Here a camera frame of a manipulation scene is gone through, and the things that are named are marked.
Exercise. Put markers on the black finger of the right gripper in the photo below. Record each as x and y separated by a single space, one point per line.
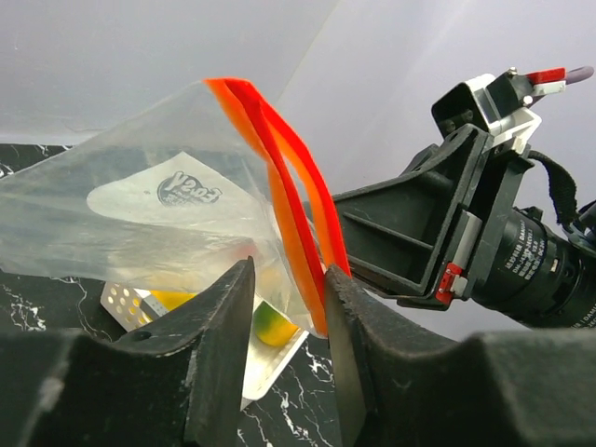
399 234

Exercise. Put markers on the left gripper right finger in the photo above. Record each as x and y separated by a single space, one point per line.
399 384

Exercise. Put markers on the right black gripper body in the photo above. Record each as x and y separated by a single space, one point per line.
507 260

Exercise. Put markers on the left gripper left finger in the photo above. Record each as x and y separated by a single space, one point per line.
176 381

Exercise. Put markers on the green yellow mango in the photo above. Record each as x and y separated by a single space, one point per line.
270 327

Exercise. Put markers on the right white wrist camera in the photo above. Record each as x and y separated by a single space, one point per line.
498 105

